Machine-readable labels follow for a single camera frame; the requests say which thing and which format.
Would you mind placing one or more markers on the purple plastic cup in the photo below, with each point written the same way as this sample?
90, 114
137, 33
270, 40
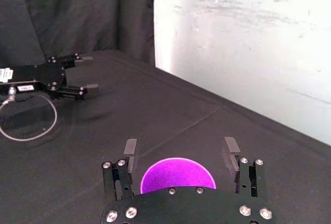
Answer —
178, 173

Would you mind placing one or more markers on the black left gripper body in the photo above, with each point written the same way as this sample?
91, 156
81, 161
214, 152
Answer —
44, 76

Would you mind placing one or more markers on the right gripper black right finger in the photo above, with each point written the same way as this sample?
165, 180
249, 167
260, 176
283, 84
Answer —
245, 177

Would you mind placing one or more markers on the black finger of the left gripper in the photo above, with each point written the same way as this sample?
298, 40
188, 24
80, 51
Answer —
77, 92
75, 61

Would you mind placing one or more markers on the black hanging curtain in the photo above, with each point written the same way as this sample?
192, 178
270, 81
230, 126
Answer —
77, 14

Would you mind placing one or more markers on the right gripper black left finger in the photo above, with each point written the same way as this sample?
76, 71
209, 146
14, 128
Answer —
121, 180

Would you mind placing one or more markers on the black table cloth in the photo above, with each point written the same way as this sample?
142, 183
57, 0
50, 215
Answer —
160, 120

